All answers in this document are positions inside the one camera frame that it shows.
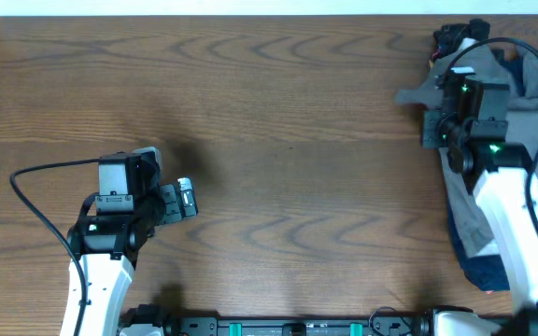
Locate grey shorts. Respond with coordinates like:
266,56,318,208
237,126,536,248
395,41,538,256

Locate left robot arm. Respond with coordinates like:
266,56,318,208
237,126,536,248
61,147,198,335

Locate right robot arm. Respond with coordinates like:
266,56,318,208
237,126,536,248
417,73,538,335

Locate black patterned garment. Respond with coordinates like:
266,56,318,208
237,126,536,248
431,19,490,63

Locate navy blue garment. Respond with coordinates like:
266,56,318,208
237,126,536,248
439,47,525,291

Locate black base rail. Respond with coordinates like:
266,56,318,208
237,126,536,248
119,303,516,336

